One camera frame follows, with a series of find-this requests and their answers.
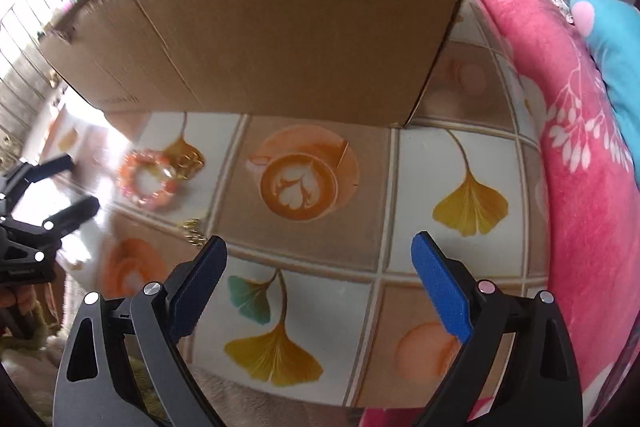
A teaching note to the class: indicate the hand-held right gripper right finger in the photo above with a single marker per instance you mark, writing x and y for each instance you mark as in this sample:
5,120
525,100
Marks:
442,287

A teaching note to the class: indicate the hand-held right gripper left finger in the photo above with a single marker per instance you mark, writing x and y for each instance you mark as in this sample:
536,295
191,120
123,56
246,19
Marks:
195,287

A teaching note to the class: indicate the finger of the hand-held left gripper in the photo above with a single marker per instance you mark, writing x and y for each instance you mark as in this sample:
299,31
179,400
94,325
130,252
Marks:
75,212
45,172

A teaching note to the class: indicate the gold dangle earring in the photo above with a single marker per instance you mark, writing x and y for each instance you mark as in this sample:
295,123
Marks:
194,232

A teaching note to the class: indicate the brown cardboard box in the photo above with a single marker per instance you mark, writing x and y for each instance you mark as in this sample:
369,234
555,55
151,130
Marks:
275,32

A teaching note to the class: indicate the person's left hand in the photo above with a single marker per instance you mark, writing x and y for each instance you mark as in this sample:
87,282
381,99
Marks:
20,307

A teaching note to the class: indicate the leaf and coffee print tablecloth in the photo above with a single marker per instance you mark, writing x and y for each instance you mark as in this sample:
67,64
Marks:
425,167

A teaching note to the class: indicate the pink floral blanket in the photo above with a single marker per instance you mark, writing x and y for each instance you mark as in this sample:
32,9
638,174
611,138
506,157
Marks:
575,207

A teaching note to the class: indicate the light blue quilt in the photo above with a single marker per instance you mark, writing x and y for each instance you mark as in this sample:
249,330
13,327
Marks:
620,57

